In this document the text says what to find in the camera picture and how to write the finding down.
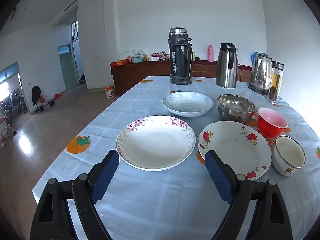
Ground red plastic bowl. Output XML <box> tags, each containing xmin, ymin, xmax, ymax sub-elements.
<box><xmin>257</xmin><ymin>107</ymin><xmax>289</xmax><ymax>138</ymax></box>

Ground large black thermos flask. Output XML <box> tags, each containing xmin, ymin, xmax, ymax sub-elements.
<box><xmin>168</xmin><ymin>27</ymin><xmax>193</xmax><ymax>85</ymax></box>

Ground steel carafe with black handle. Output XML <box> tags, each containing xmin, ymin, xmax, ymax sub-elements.
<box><xmin>216</xmin><ymin>43</ymin><xmax>238</xmax><ymax>88</ymax></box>

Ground fluorescent tube light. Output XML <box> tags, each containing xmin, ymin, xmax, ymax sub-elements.
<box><xmin>64</xmin><ymin>0</ymin><xmax>87</xmax><ymax>12</ymax></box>

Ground red flower white plate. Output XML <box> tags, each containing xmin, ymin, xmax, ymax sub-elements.
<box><xmin>198</xmin><ymin>121</ymin><xmax>272</xmax><ymax>180</ymax></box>

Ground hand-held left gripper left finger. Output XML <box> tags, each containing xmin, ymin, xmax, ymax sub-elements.
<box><xmin>29</xmin><ymin>150</ymin><xmax>120</xmax><ymax>240</ymax></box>

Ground white enamel bowl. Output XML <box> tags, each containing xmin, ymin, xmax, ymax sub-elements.
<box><xmin>271</xmin><ymin>135</ymin><xmax>306</xmax><ymax>176</ymax></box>

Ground glass tea bottle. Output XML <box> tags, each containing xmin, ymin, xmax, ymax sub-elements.
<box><xmin>267</xmin><ymin>61</ymin><xmax>284</xmax><ymax>105</ymax></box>

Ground stainless steel bowl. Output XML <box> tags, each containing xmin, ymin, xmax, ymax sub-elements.
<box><xmin>217</xmin><ymin>94</ymin><xmax>256</xmax><ymax>125</ymax></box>

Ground light blue printed tablecloth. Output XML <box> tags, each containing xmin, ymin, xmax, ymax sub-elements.
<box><xmin>32</xmin><ymin>76</ymin><xmax>320</xmax><ymax>240</ymax></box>

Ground pink flower rimmed plate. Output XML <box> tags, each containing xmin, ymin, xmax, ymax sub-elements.
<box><xmin>115</xmin><ymin>115</ymin><xmax>196</xmax><ymax>172</ymax></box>

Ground steel electric kettle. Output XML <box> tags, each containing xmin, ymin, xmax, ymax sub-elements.
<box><xmin>248</xmin><ymin>53</ymin><xmax>274</xmax><ymax>96</ymax></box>

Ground red wheeled cart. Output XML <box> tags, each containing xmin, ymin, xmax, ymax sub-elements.
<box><xmin>35</xmin><ymin>94</ymin><xmax>63</xmax><ymax>112</ymax></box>

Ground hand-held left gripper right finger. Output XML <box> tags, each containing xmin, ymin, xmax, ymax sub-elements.
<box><xmin>204</xmin><ymin>150</ymin><xmax>293</xmax><ymax>240</ymax></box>

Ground orange box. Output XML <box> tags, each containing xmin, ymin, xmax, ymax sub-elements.
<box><xmin>110</xmin><ymin>59</ymin><xmax>130</xmax><ymax>67</ymax></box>

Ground blue patterned plate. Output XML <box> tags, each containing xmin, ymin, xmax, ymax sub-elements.
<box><xmin>163</xmin><ymin>91</ymin><xmax>214</xmax><ymax>117</ymax></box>

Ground dark wooden sideboard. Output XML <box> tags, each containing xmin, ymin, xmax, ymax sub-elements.
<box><xmin>110</xmin><ymin>59</ymin><xmax>253</xmax><ymax>97</ymax></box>

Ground green door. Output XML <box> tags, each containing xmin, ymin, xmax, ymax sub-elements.
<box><xmin>59</xmin><ymin>51</ymin><xmax>78</xmax><ymax>90</ymax></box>

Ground mesh food cover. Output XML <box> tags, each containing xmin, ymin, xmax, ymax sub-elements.
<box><xmin>115</xmin><ymin>49</ymin><xmax>146</xmax><ymax>62</ymax></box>

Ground colourful cloth pile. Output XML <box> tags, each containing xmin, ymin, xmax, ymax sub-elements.
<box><xmin>149</xmin><ymin>51</ymin><xmax>171</xmax><ymax>61</ymax></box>

